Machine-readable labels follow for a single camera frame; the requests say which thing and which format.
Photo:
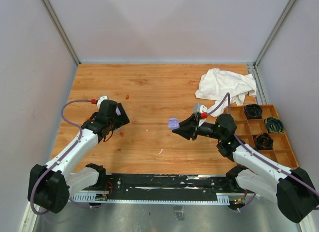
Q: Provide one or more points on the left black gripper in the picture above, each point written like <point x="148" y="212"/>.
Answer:
<point x="121" y="119"/>

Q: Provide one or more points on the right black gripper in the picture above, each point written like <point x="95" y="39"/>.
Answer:
<point x="189" y="127"/>

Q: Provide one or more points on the purple earbud charging case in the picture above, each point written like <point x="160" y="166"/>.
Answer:
<point x="173" y="123"/>

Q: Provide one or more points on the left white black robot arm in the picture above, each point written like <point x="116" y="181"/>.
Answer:
<point x="53" y="184"/>

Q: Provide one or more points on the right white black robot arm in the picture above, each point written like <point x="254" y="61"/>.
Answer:
<point x="290" y="189"/>

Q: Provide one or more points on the white crumpled cloth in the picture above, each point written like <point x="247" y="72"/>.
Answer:
<point x="216" y="83"/>

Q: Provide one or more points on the wooden compartment tray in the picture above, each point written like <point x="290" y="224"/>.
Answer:
<point x="265" y="134"/>

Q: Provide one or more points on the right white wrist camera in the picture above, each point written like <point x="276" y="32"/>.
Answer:
<point x="199" y="108"/>

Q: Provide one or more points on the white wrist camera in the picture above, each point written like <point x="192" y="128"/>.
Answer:
<point x="101" y="99"/>
<point x="199" y="108"/>

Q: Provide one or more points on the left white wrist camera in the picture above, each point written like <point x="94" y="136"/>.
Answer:
<point x="101" y="99"/>

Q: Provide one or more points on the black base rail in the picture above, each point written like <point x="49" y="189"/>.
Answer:
<point x="163" y="187"/>

